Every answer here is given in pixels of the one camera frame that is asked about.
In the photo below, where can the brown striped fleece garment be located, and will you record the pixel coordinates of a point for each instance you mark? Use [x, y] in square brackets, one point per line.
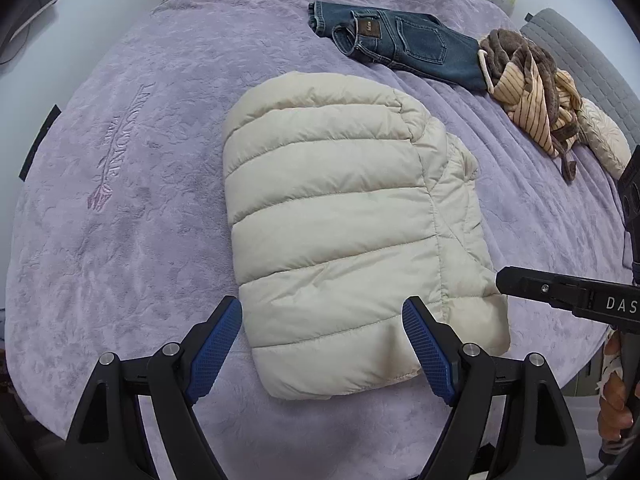
[538, 97]

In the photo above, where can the person's right hand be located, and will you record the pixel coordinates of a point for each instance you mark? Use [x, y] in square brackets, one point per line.
[614, 416]

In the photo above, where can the cream quilted puffer jacket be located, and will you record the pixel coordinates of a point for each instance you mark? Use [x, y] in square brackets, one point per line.
[345, 197]

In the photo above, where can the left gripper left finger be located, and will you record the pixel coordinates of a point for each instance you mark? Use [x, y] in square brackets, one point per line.
[107, 439]

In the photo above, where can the folded blue denim jeans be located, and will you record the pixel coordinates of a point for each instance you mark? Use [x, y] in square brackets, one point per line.
[416, 43]

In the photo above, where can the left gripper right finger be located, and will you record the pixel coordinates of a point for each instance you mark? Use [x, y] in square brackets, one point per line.
[537, 437]

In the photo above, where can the cream knitted pillow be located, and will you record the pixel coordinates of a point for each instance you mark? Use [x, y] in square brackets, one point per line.
[604, 138]

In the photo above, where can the grey quilted headboard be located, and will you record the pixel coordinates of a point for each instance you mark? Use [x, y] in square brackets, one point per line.
[596, 78]

